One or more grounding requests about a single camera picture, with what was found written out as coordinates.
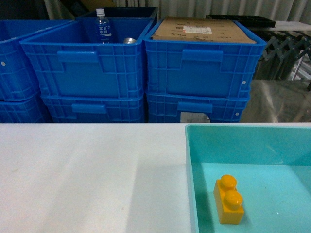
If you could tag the brown cardboard box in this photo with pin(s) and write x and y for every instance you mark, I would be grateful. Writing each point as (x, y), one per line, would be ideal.
(201, 30)

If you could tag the yellow toy block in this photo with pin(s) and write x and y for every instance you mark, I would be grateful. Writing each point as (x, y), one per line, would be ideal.
(228, 200)

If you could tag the lower right blue crate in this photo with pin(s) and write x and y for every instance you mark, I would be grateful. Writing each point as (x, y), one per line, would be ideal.
(169, 108)

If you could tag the blue crate with cardboard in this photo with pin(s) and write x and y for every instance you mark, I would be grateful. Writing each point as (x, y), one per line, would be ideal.
(204, 69)

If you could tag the silver metal can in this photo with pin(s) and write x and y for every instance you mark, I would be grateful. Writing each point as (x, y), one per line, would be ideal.
(129, 40)

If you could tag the lower left-middle blue crate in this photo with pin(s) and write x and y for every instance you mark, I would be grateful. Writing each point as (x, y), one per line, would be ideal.
(95, 110)

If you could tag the clear water bottle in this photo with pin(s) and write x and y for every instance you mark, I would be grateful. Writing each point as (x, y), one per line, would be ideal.
(103, 27)

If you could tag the blue crate with bottle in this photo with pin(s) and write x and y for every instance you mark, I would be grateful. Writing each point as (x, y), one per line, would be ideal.
(70, 62)

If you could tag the rear dark blue crate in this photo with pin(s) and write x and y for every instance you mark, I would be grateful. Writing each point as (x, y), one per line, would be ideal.
(139, 15)

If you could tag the far left lower blue crate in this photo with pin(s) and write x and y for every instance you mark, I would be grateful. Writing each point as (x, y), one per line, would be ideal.
(31, 110)

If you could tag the teal plastic tray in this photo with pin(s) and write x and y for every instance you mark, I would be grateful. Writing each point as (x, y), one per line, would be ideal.
(272, 166)

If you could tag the black plastic tray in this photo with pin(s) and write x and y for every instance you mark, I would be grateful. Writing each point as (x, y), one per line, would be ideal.
(247, 21)

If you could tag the far left upper blue crate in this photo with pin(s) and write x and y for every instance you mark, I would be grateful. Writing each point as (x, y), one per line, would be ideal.
(18, 80)

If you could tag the grey expandable roller conveyor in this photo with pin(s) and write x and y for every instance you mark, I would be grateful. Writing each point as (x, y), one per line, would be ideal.
(283, 54)

